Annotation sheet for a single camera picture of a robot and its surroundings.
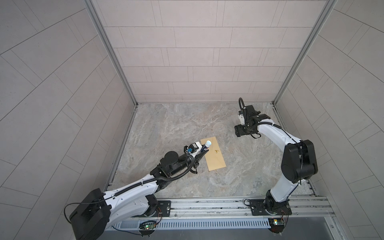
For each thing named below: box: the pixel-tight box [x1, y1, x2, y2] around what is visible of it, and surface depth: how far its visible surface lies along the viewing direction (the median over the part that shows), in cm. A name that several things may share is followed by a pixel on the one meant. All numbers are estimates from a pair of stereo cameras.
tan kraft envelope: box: [200, 136, 227, 172], surface depth 91 cm
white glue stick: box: [200, 140, 212, 152], surface depth 67 cm
